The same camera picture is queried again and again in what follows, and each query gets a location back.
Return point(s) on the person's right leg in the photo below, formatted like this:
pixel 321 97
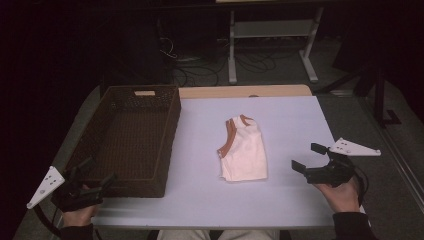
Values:
pixel 248 235

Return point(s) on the white tank top orange trim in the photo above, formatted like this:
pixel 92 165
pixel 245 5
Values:
pixel 245 153

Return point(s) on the pale lavender table mat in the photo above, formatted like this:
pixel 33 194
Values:
pixel 206 200

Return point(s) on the white metal desk frame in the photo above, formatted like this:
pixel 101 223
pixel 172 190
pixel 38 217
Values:
pixel 273 28

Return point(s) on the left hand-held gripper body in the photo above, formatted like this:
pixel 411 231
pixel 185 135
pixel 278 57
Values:
pixel 71 196

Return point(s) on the person's left hand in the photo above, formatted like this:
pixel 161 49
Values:
pixel 80 217

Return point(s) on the dark metal stand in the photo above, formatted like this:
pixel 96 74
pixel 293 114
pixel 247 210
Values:
pixel 380 100

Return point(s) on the person's right hand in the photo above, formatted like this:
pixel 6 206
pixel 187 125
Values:
pixel 343 198

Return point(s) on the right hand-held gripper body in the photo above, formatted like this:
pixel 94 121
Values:
pixel 333 173

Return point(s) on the brown wicker basket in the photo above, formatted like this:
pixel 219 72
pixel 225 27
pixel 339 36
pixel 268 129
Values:
pixel 133 140

